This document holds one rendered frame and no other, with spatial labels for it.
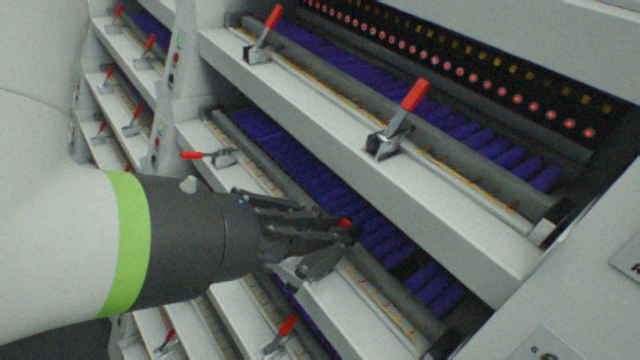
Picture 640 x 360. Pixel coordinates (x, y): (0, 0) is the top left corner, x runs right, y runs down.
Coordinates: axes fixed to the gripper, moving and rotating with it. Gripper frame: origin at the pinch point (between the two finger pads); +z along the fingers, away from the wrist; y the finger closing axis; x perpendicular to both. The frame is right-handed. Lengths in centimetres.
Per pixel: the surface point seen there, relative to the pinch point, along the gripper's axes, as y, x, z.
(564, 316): 21.4, 10.1, -4.5
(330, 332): 6.9, -10.3, 0.0
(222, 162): -25.6, -6.2, 0.0
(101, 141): -96, -42, 8
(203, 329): -18.2, -42.8, 9.4
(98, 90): -96, -25, 2
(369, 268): 4.6, -2.5, 4.3
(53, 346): -60, -97, 2
